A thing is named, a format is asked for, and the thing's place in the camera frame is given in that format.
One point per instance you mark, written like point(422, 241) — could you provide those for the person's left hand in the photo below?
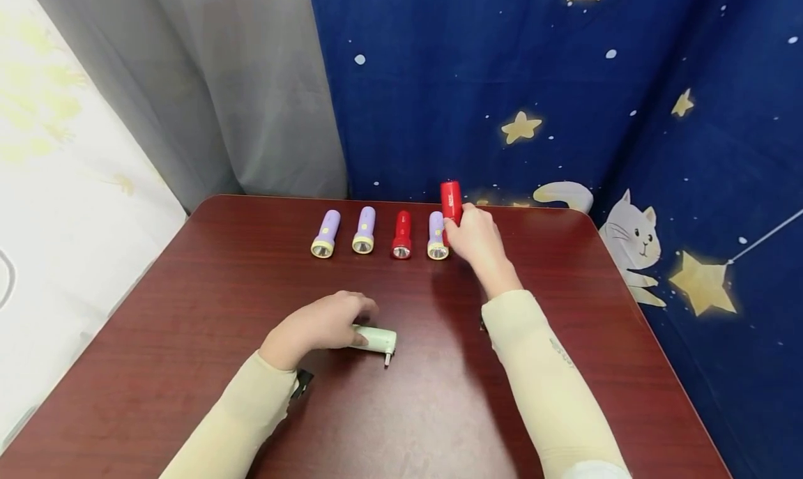
point(313, 325)

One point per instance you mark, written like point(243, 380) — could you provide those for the person's right hand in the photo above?
point(480, 245)

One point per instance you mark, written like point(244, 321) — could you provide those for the person's right fingers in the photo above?
point(473, 210)

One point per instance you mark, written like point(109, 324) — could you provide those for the person's left thumb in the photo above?
point(359, 337)

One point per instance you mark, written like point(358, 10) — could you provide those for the person's left fingers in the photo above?
point(364, 307)

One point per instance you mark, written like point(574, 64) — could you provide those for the person's right thumb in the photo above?
point(452, 226)

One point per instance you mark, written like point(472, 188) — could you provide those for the red flashlight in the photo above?
point(450, 200)
point(402, 234)

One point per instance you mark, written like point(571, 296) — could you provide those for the person's right forearm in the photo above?
point(552, 388)

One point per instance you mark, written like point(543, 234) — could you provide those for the person's left forearm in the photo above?
point(235, 423)

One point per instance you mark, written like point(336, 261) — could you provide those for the purple flashlight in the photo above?
point(436, 236)
point(364, 230)
point(326, 234)

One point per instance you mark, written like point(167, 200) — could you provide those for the black wrist band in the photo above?
point(301, 383)

